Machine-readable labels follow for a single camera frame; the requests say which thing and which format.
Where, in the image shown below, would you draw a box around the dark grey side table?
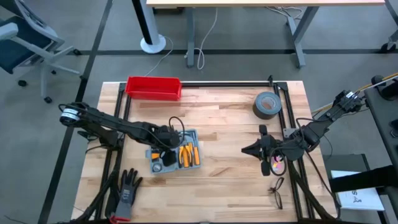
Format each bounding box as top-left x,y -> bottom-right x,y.
363,86 -> 398,224

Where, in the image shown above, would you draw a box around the black grey work glove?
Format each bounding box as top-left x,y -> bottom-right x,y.
109,168 -> 144,223

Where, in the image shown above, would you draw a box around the blue office chair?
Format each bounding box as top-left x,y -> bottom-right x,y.
0,0 -> 82,105

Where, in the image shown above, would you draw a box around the black-framed eyeglasses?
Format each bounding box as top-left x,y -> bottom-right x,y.
269,177 -> 285,210

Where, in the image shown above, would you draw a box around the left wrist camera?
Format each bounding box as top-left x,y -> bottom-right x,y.
167,129 -> 182,149

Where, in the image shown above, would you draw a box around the thin white floor cable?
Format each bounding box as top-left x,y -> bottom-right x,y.
144,35 -> 175,77

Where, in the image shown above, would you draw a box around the red plastic bin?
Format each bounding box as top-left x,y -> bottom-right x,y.
125,76 -> 183,102

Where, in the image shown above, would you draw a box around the black cable bundle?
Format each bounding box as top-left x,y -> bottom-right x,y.
290,167 -> 341,222
70,167 -> 121,224

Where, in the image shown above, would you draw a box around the grey plastic tool case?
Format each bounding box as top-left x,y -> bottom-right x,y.
145,128 -> 203,174

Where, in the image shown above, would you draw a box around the grey metal desk leg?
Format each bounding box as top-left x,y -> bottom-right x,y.
285,6 -> 320,69
185,7 -> 197,68

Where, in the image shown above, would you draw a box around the black table clamp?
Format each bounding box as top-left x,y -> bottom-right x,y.
77,129 -> 97,140

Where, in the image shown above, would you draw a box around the white paper sheet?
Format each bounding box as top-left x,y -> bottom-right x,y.
331,170 -> 386,212

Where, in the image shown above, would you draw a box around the black beam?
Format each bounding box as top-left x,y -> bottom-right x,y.
328,164 -> 398,194

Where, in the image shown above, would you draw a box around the white looped floor cable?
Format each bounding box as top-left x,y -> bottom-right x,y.
185,9 -> 218,71

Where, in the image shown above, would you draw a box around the black right camera cable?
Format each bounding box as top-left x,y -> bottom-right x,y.
269,147 -> 287,177

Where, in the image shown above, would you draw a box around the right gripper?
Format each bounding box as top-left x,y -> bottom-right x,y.
241,124 -> 285,177

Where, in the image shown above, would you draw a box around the black round device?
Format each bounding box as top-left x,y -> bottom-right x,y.
371,74 -> 398,101

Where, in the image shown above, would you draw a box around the black camera cable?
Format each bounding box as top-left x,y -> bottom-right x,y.
269,147 -> 287,177
169,116 -> 187,149

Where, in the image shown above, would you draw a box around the yellow and white rod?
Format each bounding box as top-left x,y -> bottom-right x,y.
312,73 -> 398,115

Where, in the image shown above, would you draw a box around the black left camera cable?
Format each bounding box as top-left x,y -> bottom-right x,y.
169,116 -> 187,149

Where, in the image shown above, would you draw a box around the orange-handled pliers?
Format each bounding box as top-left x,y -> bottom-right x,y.
178,141 -> 194,169

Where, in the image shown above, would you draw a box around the light wooden desk top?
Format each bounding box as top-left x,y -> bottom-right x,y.
146,0 -> 386,9

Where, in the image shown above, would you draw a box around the grey duct tape roll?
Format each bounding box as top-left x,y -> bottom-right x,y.
252,91 -> 283,121

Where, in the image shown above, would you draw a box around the pole with white round base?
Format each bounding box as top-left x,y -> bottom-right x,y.
132,0 -> 167,55

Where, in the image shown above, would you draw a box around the grey leg with black caster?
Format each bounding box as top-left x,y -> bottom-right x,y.
379,0 -> 398,54

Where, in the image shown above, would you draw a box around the pink white plastic tool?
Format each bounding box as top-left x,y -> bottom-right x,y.
269,154 -> 286,171

